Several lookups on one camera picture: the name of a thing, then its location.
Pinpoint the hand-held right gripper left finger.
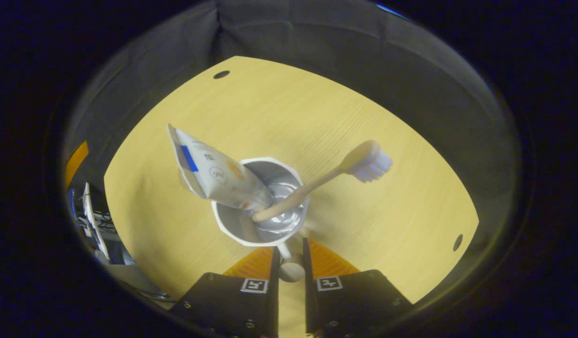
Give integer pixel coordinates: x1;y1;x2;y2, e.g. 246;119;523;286
170;246;281;338

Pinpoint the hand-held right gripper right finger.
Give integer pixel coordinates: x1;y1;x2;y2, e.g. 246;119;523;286
302;238;414;338

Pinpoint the white cup with wooden handle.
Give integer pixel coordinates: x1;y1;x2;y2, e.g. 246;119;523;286
211;157;310;283

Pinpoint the white toothpaste tube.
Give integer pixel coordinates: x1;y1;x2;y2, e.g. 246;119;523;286
167;123;274;212

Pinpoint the beige toothbrush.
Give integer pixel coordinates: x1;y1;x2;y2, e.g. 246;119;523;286
252;140;393;223

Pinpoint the light wooden desktop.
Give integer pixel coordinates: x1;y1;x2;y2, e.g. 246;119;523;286
103;55;480;338

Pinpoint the white panel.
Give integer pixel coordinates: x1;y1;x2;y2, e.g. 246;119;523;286
81;182;112;261

